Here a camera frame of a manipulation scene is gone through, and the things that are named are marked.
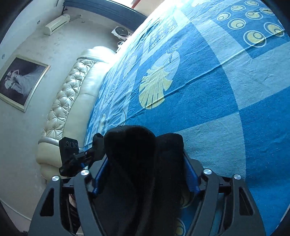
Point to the black pants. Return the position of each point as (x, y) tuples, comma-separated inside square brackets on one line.
[(143, 182)]

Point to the dark blue left curtain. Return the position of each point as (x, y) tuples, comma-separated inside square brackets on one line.
[(117, 12)]

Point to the person's left hand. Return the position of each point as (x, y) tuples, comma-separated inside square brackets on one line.
[(72, 200)]

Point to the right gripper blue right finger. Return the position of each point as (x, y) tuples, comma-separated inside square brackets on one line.
[(204, 183)]

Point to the white padded headboard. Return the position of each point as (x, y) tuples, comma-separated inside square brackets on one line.
[(71, 109)]

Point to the blue patterned bedspread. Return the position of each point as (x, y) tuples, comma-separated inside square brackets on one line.
[(216, 72)]

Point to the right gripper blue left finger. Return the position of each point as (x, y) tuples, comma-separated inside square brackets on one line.
[(87, 185)]

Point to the white round fan heater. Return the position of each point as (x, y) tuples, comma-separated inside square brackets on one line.
[(121, 33)]

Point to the framed black-white picture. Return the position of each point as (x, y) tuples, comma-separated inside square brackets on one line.
[(19, 80)]

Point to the white wall air conditioner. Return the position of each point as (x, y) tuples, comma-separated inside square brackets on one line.
[(56, 24)]

